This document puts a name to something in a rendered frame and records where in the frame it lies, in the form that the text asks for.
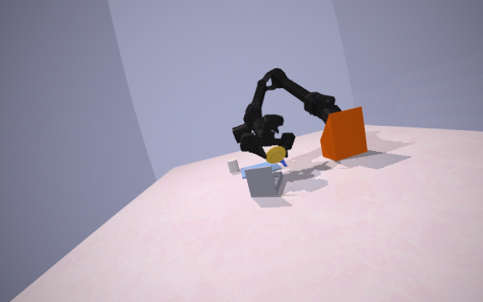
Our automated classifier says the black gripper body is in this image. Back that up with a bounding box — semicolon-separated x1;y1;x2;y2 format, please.
240;124;295;152

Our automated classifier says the yellow plate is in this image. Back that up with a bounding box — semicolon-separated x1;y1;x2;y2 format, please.
266;146;286;164

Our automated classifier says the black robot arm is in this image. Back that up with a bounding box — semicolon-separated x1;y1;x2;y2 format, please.
232;68;342;143

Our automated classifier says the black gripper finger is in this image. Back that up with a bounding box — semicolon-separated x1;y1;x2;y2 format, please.
280;136;290;158
248;137;267;159

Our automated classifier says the light blue flat mat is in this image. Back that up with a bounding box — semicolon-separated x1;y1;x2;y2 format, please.
241;162;282;179

